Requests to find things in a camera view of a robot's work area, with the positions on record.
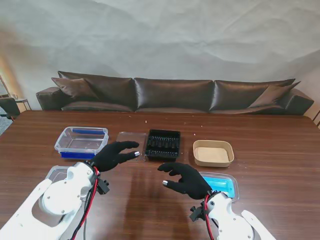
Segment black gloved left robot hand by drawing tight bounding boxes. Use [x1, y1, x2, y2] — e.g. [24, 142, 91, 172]
[92, 140, 141, 173]

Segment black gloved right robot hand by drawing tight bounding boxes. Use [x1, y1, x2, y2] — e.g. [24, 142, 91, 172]
[157, 162, 213, 201]

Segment thin clear plastic tray lid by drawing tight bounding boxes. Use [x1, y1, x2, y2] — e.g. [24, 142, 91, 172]
[116, 131, 148, 163]

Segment clear container with blue clips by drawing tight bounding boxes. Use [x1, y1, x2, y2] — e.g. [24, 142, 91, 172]
[54, 126, 109, 160]

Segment kraft paper food container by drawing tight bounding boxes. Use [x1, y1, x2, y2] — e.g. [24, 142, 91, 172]
[192, 139, 235, 168]

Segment clear lid with blue insert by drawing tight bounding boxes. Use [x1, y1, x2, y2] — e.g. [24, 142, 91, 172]
[198, 171, 240, 203]

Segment black ribbed plastic tray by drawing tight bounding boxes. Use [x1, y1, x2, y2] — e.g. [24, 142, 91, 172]
[144, 128, 182, 163]

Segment clear lid with blue label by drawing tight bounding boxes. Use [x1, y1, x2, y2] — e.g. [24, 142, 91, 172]
[37, 165, 97, 201]

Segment brown leather cushion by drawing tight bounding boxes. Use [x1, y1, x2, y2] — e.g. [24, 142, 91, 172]
[51, 77, 101, 102]
[247, 81, 302, 109]

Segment dark brown leather sofa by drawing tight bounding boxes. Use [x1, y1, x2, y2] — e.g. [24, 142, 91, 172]
[35, 70, 315, 116]

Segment small side table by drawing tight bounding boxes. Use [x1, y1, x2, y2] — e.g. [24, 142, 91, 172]
[13, 94, 32, 111]

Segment black office chair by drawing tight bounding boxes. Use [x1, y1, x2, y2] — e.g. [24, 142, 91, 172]
[0, 96, 21, 121]

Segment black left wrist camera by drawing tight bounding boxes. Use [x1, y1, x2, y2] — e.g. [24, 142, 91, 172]
[96, 177, 111, 195]

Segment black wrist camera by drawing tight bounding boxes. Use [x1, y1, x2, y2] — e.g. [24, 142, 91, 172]
[96, 177, 111, 195]
[189, 204, 205, 222]

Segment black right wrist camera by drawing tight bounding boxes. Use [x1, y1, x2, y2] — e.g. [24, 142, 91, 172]
[189, 204, 205, 222]

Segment red black right arm cables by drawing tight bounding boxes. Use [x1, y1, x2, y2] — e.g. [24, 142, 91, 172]
[202, 194, 216, 240]

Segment red black arm cables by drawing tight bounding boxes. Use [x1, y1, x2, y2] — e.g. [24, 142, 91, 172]
[202, 194, 216, 240]
[72, 166, 101, 240]

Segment red black left arm cables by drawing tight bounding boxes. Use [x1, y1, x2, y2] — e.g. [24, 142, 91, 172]
[72, 166, 101, 240]

